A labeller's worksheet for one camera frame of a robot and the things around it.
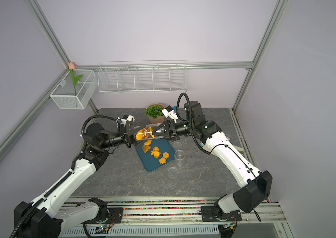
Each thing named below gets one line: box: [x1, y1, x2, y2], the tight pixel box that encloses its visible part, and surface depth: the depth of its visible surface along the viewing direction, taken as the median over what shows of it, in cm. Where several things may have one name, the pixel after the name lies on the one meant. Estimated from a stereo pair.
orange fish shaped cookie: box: [150, 150, 162, 159], surface depth 95 cm
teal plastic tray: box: [135, 138, 176, 172], surface depth 96 cm
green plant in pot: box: [144, 103, 166, 124], surface depth 101 cm
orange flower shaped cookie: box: [159, 157, 167, 165], surface depth 93 cm
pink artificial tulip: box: [67, 61, 83, 96], surface depth 92 cm
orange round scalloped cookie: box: [162, 152, 170, 160], surface depth 96 cm
